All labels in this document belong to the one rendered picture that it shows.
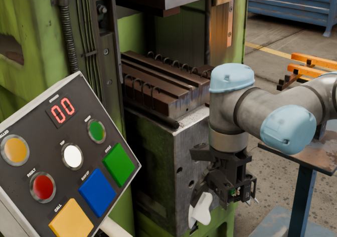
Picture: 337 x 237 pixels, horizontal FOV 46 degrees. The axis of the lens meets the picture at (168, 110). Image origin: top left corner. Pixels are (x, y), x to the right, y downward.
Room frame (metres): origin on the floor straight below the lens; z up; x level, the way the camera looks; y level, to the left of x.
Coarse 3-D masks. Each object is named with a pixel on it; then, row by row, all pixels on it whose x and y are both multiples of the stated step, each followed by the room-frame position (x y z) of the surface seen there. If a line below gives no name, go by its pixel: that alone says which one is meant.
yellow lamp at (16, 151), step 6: (12, 138) 0.60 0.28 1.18; (6, 144) 0.58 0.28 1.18; (12, 144) 0.59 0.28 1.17; (18, 144) 0.59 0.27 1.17; (24, 144) 0.60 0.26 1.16; (6, 150) 0.57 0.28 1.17; (12, 150) 0.58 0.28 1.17; (18, 150) 0.59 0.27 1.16; (24, 150) 0.59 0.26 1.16; (12, 156) 0.57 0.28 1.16; (18, 156) 0.58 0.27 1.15; (24, 156) 0.59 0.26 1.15
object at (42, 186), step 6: (36, 180) 0.57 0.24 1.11; (42, 180) 0.58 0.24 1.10; (48, 180) 0.58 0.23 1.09; (36, 186) 0.56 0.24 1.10; (42, 186) 0.57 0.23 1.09; (48, 186) 0.58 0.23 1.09; (36, 192) 0.55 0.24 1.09; (42, 192) 0.56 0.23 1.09; (48, 192) 0.57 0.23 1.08; (42, 198) 0.55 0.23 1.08
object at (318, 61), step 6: (294, 54) 1.56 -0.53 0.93; (300, 54) 1.55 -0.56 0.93; (300, 60) 1.53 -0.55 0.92; (306, 60) 1.52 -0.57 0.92; (312, 60) 1.50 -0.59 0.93; (318, 60) 1.48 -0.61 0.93; (324, 60) 1.48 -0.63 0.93; (330, 60) 1.48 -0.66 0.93; (324, 66) 1.47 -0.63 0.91; (330, 66) 1.45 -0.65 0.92; (336, 66) 1.44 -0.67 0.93
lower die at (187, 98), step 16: (128, 64) 1.36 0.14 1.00; (160, 64) 1.36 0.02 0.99; (128, 80) 1.25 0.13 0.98; (144, 80) 1.23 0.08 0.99; (160, 80) 1.22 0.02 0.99; (192, 80) 1.19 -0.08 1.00; (208, 80) 1.21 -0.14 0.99; (128, 96) 1.21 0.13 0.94; (144, 96) 1.15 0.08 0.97; (160, 96) 1.13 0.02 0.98; (176, 96) 1.11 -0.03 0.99; (192, 96) 1.15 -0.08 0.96; (208, 96) 1.20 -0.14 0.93; (160, 112) 1.10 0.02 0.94; (176, 112) 1.10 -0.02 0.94
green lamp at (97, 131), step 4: (92, 124) 0.76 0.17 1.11; (96, 124) 0.77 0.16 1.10; (100, 124) 0.78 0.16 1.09; (92, 128) 0.75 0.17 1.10; (96, 128) 0.76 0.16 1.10; (100, 128) 0.77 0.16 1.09; (92, 132) 0.74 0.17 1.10; (96, 132) 0.75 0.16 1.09; (100, 132) 0.76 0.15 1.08; (92, 136) 0.74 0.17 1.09; (96, 136) 0.74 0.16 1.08; (100, 136) 0.75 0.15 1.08
